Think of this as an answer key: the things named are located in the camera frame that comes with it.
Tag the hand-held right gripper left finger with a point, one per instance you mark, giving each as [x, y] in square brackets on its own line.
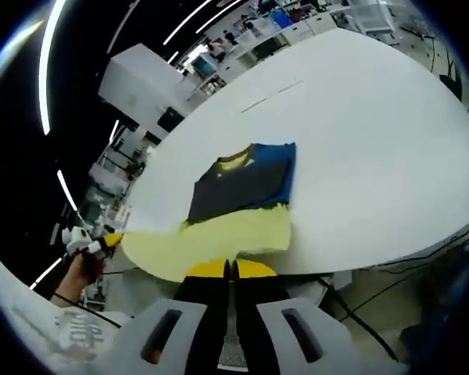
[195, 289]

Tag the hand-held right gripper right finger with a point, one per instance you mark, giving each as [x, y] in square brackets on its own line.
[266, 289]

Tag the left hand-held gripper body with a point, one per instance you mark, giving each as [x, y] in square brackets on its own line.
[78, 238]

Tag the yellow garment with dark sleeves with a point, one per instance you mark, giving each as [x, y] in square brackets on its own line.
[219, 242]

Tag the person's left hand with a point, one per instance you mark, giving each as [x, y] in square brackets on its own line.
[84, 271]

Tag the ceiling light strip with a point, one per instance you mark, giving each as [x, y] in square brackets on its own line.
[67, 191]
[49, 58]

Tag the black chair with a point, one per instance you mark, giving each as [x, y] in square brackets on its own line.
[170, 119]

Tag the blue storage bin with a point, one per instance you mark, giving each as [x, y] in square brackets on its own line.
[281, 18]

